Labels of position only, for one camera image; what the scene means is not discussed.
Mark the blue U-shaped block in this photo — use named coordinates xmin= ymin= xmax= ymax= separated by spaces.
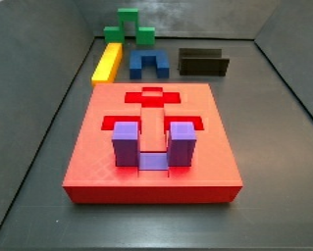
xmin=130 ymin=50 xmax=169 ymax=79

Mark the green stepped arch block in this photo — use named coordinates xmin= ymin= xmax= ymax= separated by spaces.
xmin=103 ymin=8 xmax=157 ymax=45

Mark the red base fixture block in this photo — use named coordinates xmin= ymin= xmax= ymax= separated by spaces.
xmin=63 ymin=83 xmax=242 ymax=204

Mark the yellow long bar block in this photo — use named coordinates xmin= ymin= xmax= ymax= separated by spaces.
xmin=91 ymin=43 xmax=123 ymax=86

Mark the purple U-shaped block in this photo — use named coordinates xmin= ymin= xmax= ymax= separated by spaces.
xmin=111 ymin=122 xmax=197 ymax=171

